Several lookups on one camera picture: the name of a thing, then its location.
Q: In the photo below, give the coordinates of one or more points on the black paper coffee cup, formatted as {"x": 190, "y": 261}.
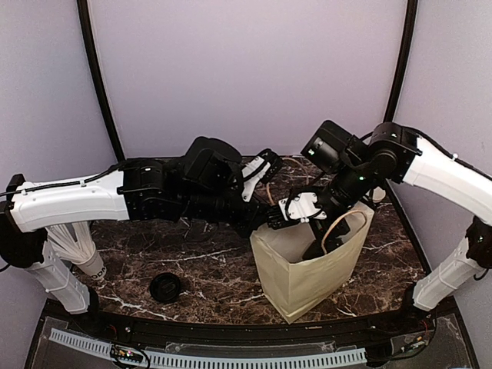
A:
{"x": 315, "y": 250}

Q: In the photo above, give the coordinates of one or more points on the white slotted cable duct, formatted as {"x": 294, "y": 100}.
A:
{"x": 222, "y": 357}

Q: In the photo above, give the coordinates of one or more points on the right black frame post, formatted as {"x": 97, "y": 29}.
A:
{"x": 402, "y": 60}

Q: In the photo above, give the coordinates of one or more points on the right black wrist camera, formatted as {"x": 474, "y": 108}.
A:
{"x": 325, "y": 146}

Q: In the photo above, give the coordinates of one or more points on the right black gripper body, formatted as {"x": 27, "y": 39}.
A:
{"x": 340, "y": 227}

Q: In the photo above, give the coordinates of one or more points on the white cup with straws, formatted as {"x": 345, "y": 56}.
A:
{"x": 82, "y": 250}

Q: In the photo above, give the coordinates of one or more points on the black frame post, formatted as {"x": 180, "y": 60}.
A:
{"x": 97, "y": 78}
{"x": 402, "y": 60}

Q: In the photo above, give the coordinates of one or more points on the cream paper bag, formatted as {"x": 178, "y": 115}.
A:
{"x": 294, "y": 286}

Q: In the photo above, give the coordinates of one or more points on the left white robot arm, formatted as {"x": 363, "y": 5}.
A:
{"x": 40, "y": 221}

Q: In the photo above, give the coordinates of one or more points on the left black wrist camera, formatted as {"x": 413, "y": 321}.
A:
{"x": 210, "y": 163}

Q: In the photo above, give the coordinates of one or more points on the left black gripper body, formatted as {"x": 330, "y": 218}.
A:
{"x": 244, "y": 224}

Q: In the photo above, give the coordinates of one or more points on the left black frame post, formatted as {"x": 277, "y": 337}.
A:
{"x": 97, "y": 78}

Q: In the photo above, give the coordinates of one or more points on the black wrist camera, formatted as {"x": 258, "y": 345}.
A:
{"x": 325, "y": 146}
{"x": 210, "y": 163}

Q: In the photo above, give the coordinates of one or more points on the black plastic cup lid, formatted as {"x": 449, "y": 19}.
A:
{"x": 165, "y": 288}

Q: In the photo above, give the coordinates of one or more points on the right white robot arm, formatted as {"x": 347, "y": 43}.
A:
{"x": 404, "y": 155}

